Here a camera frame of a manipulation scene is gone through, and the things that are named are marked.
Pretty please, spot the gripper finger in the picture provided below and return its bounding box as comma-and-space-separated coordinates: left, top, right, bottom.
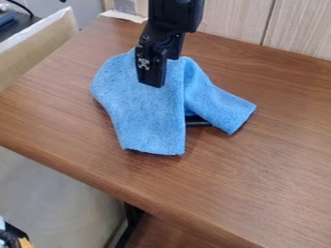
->
134, 46, 168, 89
165, 32, 188, 61

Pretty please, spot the white paper sheet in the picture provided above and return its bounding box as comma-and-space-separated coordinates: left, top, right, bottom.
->
98, 9, 149, 25

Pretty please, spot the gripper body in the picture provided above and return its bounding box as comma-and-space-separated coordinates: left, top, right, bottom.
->
135, 19, 188, 54

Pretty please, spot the blue cloth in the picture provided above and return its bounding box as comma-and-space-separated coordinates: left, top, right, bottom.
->
89, 47, 259, 156

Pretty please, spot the cardboard box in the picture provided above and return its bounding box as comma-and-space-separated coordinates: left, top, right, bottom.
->
0, 7, 80, 93

